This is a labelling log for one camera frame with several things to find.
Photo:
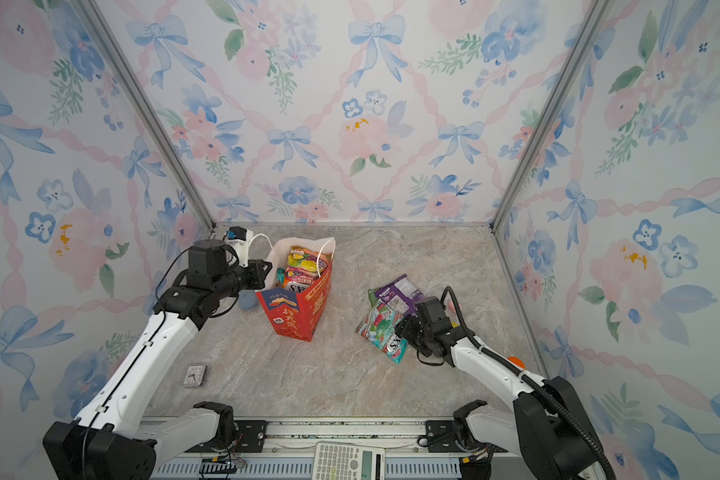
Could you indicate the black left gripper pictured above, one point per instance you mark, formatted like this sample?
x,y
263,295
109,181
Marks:
x,y
258,273

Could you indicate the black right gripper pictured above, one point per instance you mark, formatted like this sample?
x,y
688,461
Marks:
x,y
406,330

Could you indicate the purple snack packet back label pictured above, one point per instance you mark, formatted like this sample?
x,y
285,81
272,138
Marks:
x,y
401,295

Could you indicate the pink fruit candy packet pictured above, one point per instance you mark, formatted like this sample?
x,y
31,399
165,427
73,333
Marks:
x,y
378,327

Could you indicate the orange snack packet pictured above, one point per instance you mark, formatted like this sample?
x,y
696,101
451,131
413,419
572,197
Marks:
x,y
303,268

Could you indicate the red paper gift bag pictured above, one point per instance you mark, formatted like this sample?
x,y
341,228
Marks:
x,y
291,314

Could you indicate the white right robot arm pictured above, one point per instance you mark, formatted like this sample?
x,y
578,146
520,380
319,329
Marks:
x,y
545,423

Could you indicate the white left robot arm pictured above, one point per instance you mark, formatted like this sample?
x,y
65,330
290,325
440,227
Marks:
x,y
105,439

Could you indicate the light blue oblong object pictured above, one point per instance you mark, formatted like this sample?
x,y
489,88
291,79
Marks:
x,y
247,300

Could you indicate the orange cup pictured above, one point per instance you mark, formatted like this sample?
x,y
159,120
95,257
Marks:
x,y
517,362

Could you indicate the small square clock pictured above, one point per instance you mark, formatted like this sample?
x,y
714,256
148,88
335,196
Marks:
x,y
194,376

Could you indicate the white calculator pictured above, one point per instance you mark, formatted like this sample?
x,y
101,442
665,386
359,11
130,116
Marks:
x,y
339,461

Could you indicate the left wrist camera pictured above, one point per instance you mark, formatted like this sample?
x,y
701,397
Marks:
x,y
240,237

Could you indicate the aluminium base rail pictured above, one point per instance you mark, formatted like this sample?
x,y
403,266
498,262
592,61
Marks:
x,y
390,447

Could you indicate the aluminium left corner post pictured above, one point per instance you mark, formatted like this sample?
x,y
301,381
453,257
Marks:
x,y
95,22

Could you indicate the aluminium corner post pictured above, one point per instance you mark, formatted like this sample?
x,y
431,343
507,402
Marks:
x,y
589,29
95,22

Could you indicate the aluminium right corner post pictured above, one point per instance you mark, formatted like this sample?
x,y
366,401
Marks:
x,y
589,29

